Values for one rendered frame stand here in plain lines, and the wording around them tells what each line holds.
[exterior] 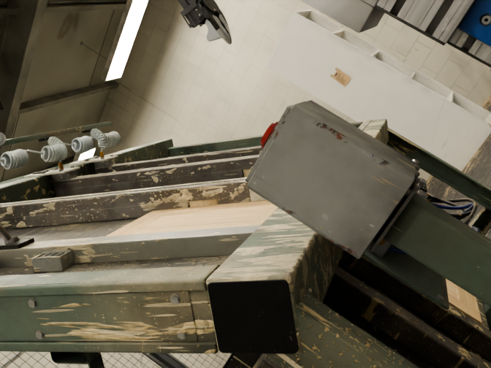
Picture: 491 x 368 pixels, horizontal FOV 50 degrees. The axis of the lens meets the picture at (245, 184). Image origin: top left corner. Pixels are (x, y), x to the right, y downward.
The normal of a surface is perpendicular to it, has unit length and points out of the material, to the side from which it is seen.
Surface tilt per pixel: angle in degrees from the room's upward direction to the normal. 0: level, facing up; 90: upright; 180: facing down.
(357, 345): 90
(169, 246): 90
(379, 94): 90
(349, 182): 90
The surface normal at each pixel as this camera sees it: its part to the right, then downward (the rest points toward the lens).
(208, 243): -0.30, 0.21
